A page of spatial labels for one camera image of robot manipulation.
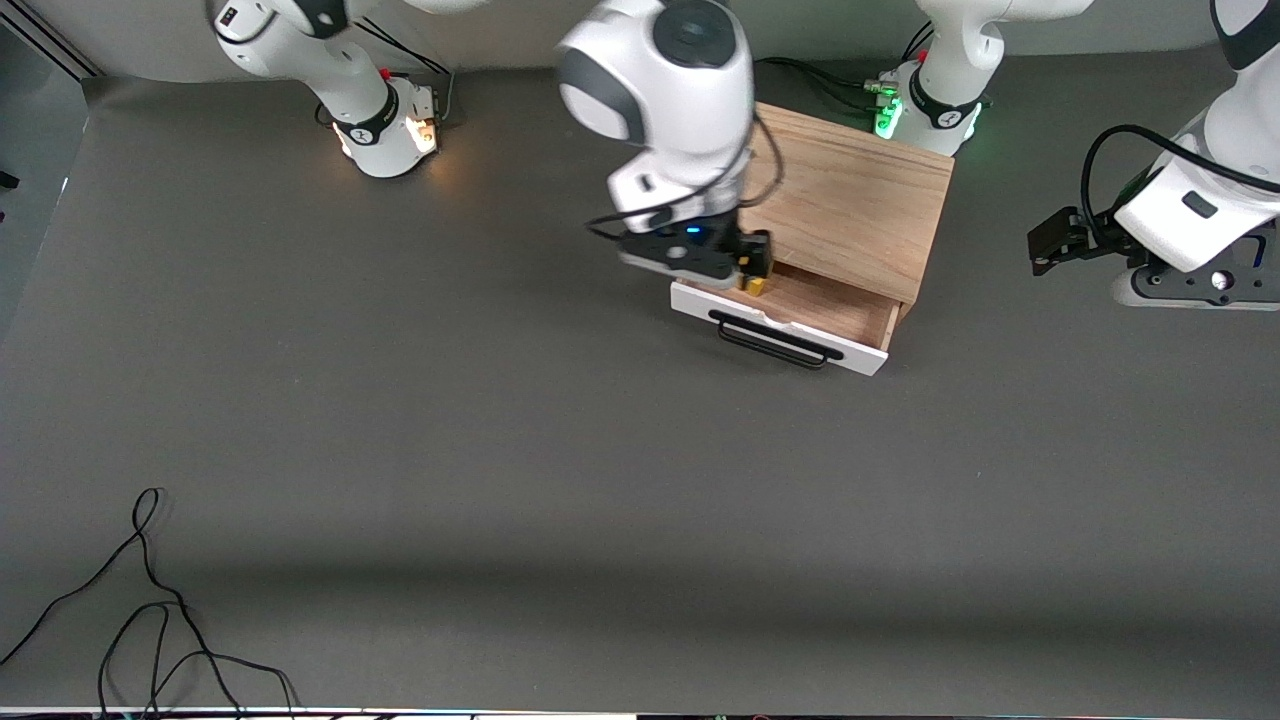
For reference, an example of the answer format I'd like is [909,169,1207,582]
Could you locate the black drawer handle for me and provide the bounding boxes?
[707,309,844,370]

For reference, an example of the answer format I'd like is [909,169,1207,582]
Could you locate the black left arm base cable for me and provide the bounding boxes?
[755,22,937,113]

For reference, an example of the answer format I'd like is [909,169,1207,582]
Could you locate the black arm base cable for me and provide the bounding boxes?
[355,15,457,129]
[755,22,937,113]

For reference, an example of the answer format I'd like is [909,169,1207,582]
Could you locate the long black loose cable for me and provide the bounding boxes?
[0,487,248,720]

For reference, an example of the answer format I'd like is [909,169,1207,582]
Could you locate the black right arm base cable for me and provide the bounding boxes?
[355,15,457,129]

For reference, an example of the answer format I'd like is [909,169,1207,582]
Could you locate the wooden drawer cabinet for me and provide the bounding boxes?
[735,100,956,331]

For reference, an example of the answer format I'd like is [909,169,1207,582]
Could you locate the white drawer with handle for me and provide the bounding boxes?
[668,262,902,378]

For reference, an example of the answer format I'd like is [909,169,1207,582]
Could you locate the black table edge rail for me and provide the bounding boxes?
[0,0,103,83]

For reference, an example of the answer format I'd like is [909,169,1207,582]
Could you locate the short black loose cable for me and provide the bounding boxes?
[97,600,299,720]

